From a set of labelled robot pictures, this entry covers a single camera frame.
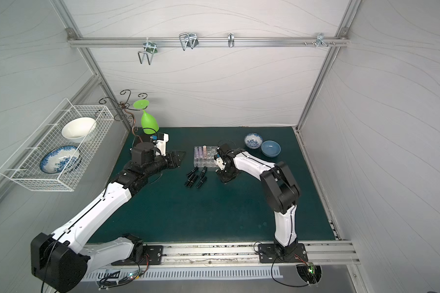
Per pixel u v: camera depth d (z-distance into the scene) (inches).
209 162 40.9
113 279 27.5
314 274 28.2
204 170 38.8
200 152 39.7
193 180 37.6
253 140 44.0
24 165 22.4
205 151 39.0
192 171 38.7
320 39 30.1
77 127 28.5
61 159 25.6
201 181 37.1
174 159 26.9
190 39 29.9
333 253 30.2
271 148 43.1
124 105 34.7
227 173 31.6
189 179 37.5
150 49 30.8
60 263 14.9
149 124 36.4
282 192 20.0
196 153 39.7
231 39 30.8
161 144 27.1
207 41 30.8
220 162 34.7
